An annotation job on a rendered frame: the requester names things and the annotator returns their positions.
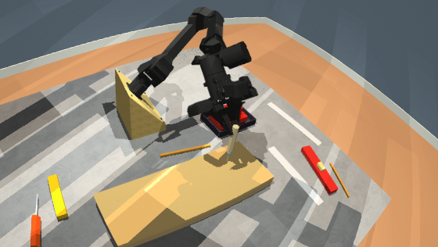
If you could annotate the red spirit level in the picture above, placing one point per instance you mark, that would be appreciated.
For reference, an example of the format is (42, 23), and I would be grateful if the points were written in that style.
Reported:
(319, 169)

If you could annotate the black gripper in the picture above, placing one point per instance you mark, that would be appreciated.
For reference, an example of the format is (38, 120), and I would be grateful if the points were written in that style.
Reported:
(223, 115)

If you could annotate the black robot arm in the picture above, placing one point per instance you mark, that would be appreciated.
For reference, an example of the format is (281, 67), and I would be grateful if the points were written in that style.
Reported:
(216, 57)

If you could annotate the off-white flat bar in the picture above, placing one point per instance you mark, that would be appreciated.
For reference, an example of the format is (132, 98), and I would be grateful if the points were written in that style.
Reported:
(295, 175)
(294, 123)

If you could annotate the yellow flat bar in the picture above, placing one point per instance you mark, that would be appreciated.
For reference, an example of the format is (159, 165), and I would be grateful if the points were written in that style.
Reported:
(57, 197)

